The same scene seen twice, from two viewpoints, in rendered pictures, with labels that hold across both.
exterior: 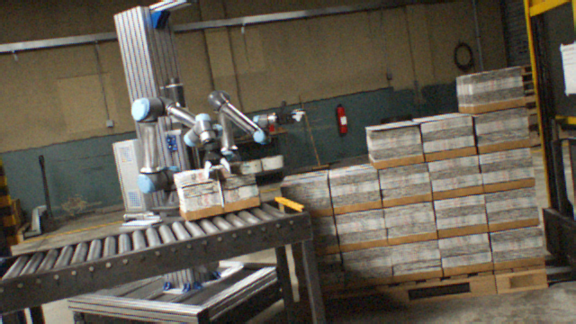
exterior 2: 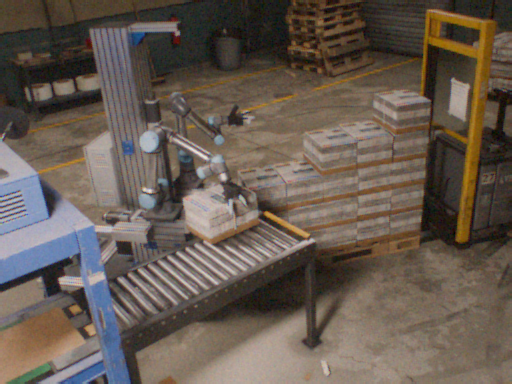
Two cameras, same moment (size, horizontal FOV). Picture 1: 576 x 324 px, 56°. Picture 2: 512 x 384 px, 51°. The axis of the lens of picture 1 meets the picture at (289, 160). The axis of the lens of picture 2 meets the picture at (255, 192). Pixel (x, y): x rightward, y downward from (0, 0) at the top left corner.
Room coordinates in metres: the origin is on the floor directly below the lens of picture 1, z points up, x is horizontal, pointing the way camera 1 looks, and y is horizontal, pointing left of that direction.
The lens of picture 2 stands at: (-0.11, 1.20, 2.53)
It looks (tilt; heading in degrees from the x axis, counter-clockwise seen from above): 26 degrees down; 340
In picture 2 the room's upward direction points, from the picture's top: 4 degrees counter-clockwise
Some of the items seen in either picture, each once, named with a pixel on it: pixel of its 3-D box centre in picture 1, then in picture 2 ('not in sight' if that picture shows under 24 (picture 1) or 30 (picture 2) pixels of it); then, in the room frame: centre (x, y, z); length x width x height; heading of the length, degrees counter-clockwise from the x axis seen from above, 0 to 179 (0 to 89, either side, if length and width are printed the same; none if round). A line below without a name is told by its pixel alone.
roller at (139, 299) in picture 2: (63, 261); (138, 297); (2.33, 1.05, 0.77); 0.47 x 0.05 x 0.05; 17
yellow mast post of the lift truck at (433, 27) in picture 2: (546, 112); (425, 115); (3.51, -1.70, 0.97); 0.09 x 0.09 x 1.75; 84
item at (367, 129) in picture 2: (438, 117); (363, 129); (3.28, -0.94, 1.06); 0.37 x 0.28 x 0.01; 173
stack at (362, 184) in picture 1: (384, 231); (315, 213); (3.30, -0.52, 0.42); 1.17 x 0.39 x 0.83; 84
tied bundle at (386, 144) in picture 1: (392, 144); (329, 150); (3.29, -0.64, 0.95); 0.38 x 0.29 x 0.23; 175
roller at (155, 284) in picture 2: (94, 254); (159, 287); (2.37, 0.92, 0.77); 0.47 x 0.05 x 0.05; 17
